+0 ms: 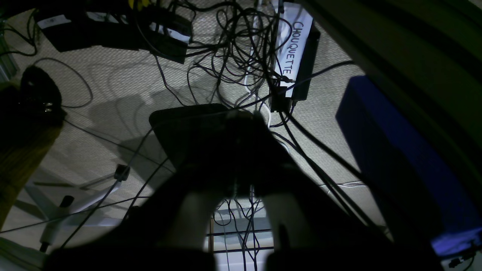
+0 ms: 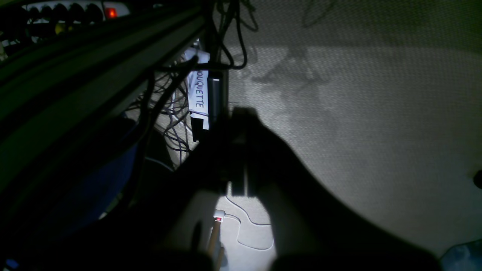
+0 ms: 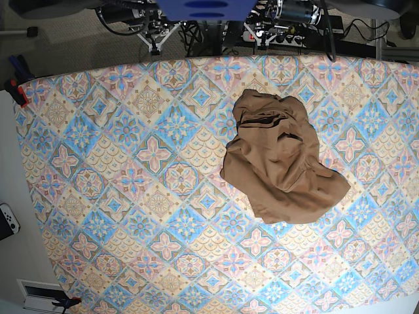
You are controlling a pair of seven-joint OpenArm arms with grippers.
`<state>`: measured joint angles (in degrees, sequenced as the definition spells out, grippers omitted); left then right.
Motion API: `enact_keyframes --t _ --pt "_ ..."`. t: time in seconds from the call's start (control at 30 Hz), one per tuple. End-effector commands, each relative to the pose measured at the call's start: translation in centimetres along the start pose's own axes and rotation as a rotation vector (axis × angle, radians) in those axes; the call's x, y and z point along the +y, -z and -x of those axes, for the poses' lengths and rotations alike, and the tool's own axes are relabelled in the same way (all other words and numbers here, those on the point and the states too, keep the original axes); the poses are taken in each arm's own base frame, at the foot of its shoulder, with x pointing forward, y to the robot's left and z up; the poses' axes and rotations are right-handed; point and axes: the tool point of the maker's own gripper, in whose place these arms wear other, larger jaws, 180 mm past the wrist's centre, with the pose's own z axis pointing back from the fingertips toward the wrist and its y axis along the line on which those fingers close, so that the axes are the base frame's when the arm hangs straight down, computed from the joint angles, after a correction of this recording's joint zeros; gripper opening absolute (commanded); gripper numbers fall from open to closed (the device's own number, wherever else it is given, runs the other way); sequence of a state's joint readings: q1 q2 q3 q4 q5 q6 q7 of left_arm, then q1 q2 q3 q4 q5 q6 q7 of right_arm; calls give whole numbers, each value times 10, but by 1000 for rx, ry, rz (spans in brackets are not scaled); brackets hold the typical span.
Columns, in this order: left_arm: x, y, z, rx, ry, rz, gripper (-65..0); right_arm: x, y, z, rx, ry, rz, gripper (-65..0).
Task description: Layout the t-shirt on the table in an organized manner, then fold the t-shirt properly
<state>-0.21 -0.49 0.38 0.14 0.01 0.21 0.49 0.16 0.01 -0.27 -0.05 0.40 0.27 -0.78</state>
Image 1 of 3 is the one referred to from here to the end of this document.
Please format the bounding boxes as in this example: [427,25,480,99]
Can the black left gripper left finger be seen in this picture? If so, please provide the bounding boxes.
[45,165,240,271]

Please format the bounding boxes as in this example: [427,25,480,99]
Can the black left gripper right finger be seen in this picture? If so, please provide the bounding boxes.
[252,165,443,271]

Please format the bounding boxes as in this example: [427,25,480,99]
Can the black flat floor box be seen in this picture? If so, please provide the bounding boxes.
[149,104,273,172]

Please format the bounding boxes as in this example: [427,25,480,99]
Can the white chair base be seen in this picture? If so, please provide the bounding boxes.
[25,164,130,253]

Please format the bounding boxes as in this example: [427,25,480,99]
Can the blue plastic box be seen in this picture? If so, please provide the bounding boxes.
[336,76,481,259]

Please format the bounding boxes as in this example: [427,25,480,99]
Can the black labelled computer box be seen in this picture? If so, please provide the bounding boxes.
[270,0,320,113]

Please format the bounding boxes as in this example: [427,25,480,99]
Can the black box with white labels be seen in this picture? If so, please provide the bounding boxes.
[34,0,193,64]

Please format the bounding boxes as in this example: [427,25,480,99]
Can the tangled black cables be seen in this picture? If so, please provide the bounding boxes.
[132,0,377,264]

